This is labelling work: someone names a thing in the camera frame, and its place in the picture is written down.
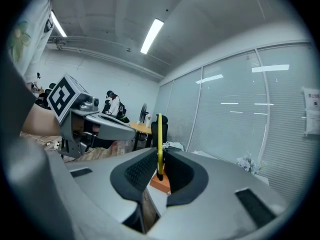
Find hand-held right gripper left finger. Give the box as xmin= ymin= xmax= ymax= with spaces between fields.
xmin=65 ymin=147 xmax=159 ymax=240

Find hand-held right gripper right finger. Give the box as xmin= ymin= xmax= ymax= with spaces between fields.
xmin=147 ymin=150 xmax=288 ymax=240

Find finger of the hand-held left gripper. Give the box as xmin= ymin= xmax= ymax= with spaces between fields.
xmin=84 ymin=113 xmax=137 ymax=142
xmin=91 ymin=136 xmax=121 ymax=150

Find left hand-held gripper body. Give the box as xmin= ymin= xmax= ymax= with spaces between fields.
xmin=46 ymin=73 xmax=101 ymax=159

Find yellow utility knife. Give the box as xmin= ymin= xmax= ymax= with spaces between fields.
xmin=155 ymin=113 xmax=166 ymax=182

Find orange box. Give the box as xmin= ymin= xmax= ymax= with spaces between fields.
xmin=149 ymin=171 xmax=172 ymax=194

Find person's left forearm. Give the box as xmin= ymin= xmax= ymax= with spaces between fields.
xmin=20 ymin=102 xmax=61 ymax=137

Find person's left hand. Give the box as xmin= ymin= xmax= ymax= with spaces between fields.
xmin=71 ymin=117 xmax=101 ymax=135

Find group of black office chairs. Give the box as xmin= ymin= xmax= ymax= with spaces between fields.
xmin=34 ymin=82 xmax=57 ymax=110

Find round wooden table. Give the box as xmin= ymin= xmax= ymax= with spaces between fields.
xmin=128 ymin=121 xmax=154 ymax=152

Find black standing fan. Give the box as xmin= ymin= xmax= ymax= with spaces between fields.
xmin=138 ymin=102 xmax=150 ymax=124

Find black office chair with headrest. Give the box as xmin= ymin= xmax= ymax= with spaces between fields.
xmin=150 ymin=114 xmax=169 ymax=149

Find white power strip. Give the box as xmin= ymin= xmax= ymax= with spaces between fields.
xmin=45 ymin=139 xmax=62 ymax=152

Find pale artificial flowers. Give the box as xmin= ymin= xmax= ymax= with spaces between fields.
xmin=235 ymin=153 xmax=266 ymax=176

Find grey ceiling pipes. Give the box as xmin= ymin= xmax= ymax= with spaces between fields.
xmin=47 ymin=35 xmax=166 ymax=81

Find crumpled light cloth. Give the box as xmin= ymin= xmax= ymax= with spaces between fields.
xmin=162 ymin=141 xmax=185 ymax=153

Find person's white flower-print shirt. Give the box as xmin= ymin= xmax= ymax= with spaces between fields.
xmin=6 ymin=0 xmax=55 ymax=85

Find long ceiling light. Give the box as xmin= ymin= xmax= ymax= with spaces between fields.
xmin=50 ymin=9 xmax=68 ymax=38
xmin=139 ymin=18 xmax=165 ymax=55

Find glass partition with blinds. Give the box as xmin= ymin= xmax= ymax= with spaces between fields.
xmin=152 ymin=41 xmax=320 ymax=205

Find paper notices on glass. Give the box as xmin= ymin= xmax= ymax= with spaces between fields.
xmin=301 ymin=85 xmax=320 ymax=137

